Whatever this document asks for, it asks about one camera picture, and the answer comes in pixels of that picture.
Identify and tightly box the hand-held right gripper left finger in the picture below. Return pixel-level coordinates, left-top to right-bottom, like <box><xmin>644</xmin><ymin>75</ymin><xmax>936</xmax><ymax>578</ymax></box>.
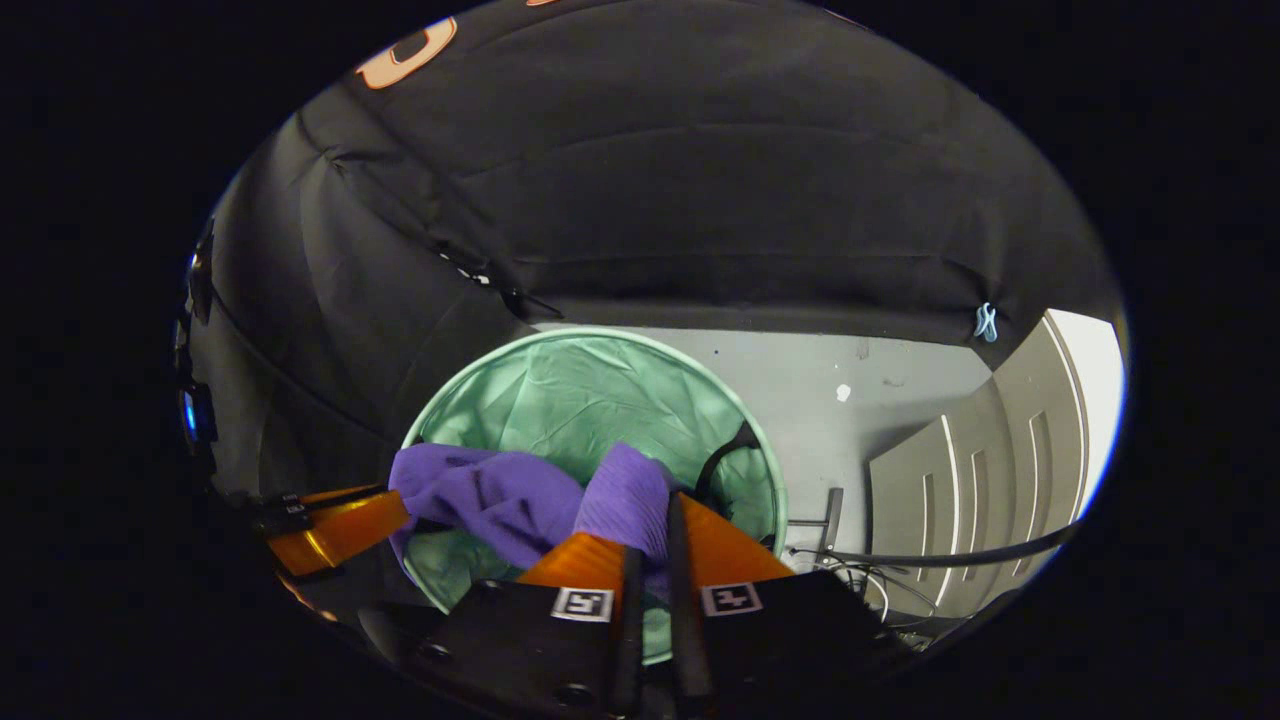
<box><xmin>420</xmin><ymin>531</ymin><xmax>644</xmax><ymax>719</ymax></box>

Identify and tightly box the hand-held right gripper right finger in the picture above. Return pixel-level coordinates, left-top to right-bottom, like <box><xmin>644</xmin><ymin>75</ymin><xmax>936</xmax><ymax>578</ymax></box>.
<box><xmin>667</xmin><ymin>490</ymin><xmax>907</xmax><ymax>715</ymax></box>

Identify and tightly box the purple corduroy jacket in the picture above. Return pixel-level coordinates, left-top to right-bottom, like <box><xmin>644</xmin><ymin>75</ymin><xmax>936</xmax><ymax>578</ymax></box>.
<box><xmin>388</xmin><ymin>442</ymin><xmax>681</xmax><ymax>601</ymax></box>

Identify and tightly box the green laundry hamper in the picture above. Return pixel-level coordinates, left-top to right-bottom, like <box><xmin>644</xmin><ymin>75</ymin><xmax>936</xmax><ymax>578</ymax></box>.
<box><xmin>400</xmin><ymin>327</ymin><xmax>789</xmax><ymax>666</ymax></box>

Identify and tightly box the white panelled door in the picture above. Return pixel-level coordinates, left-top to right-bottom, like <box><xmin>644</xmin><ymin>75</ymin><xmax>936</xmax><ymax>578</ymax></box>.
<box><xmin>868</xmin><ymin>310</ymin><xmax>1126</xmax><ymax>621</ymax></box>

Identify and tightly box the grey cable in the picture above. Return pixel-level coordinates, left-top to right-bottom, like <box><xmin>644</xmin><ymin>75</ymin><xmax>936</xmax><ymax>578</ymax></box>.
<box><xmin>785</xmin><ymin>545</ymin><xmax>936</xmax><ymax>651</ymax></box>

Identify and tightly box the black clothes rail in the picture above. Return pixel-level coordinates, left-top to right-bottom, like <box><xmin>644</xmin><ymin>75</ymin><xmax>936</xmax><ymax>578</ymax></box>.
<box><xmin>790</xmin><ymin>487</ymin><xmax>1081</xmax><ymax>571</ymax></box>

